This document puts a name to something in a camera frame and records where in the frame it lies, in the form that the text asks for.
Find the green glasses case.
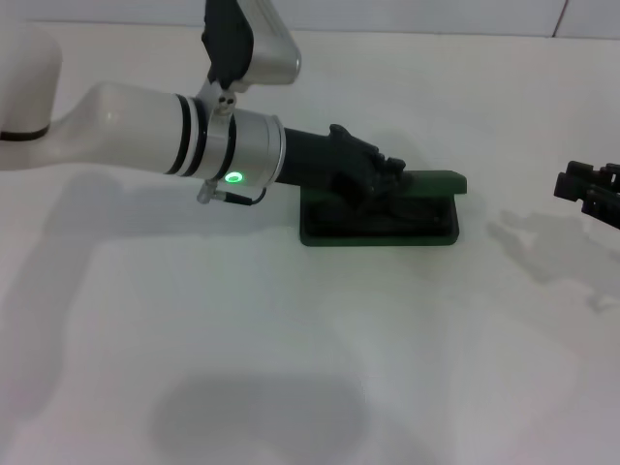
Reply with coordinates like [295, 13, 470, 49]
[298, 169, 469, 248]

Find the left wrist cable with plug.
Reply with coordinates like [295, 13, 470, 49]
[196, 179, 269, 206]

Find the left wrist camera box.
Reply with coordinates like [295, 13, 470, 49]
[201, 0, 303, 94]

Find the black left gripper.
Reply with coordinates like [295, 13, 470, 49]
[274, 123, 408, 215]

